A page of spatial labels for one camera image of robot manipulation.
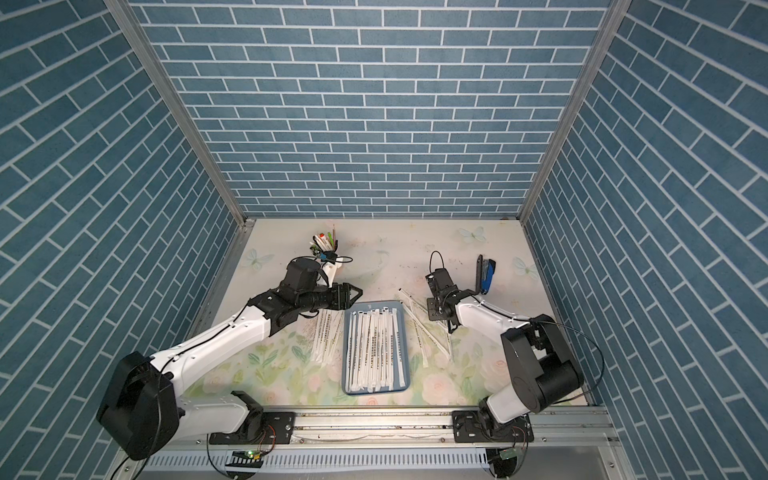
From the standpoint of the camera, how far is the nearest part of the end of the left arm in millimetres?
638

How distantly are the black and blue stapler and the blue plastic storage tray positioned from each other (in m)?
0.27

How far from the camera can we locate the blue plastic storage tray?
0.82 metres

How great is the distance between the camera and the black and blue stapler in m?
1.01

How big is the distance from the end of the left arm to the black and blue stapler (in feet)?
1.43
